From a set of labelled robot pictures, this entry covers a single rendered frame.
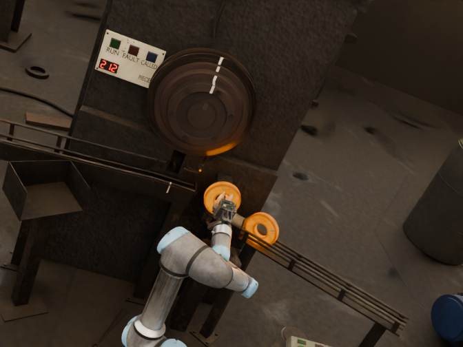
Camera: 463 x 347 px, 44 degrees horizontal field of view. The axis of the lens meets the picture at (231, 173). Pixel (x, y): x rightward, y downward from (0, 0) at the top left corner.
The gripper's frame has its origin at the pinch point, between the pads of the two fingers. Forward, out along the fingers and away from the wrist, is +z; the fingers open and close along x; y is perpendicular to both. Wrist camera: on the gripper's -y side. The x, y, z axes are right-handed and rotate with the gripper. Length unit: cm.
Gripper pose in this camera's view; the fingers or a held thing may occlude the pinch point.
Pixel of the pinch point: (224, 195)
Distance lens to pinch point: 240.2
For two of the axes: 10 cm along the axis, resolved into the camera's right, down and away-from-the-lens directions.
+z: 0.7, -7.1, 7.0
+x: -9.2, -3.2, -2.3
